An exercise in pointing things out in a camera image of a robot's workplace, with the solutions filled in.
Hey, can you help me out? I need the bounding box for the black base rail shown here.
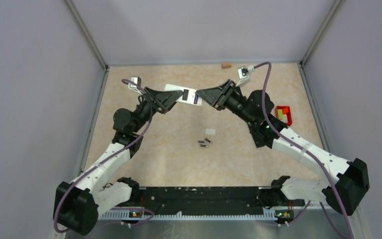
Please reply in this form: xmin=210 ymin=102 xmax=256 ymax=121
xmin=118 ymin=186 xmax=305 ymax=216

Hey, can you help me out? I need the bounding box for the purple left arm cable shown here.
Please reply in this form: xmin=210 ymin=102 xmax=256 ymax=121
xmin=53 ymin=78 xmax=154 ymax=234

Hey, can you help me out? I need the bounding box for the white battery cover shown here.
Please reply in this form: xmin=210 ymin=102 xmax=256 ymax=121
xmin=205 ymin=128 xmax=216 ymax=135

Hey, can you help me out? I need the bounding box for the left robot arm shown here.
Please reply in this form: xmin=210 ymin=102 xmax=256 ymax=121
xmin=53 ymin=87 xmax=183 ymax=236

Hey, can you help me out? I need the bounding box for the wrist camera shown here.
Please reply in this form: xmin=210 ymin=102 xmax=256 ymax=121
xmin=236 ymin=66 xmax=250 ymax=87
xmin=128 ymin=76 xmax=142 ymax=94

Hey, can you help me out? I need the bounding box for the red plastic bin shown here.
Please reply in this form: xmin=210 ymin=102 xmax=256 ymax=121
xmin=275 ymin=106 xmax=293 ymax=126

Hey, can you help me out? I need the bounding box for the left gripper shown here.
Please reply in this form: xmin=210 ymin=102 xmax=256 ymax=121
xmin=132 ymin=86 xmax=184 ymax=133

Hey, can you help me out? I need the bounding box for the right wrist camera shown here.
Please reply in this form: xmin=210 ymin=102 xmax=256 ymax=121
xmin=236 ymin=66 xmax=250 ymax=87

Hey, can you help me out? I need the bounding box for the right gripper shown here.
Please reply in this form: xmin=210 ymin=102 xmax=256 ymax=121
xmin=196 ymin=79 xmax=256 ymax=126

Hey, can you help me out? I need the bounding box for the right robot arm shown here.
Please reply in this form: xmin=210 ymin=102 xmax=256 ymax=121
xmin=196 ymin=80 xmax=370 ymax=216

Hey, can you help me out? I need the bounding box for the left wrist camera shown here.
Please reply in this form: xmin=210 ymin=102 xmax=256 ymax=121
xmin=128 ymin=76 xmax=142 ymax=94

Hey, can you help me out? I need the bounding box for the white remote control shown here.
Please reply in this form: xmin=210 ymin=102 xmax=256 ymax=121
xmin=164 ymin=84 xmax=202 ymax=106

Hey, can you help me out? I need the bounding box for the small wooden block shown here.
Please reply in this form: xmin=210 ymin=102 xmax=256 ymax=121
xmin=221 ymin=62 xmax=232 ymax=69

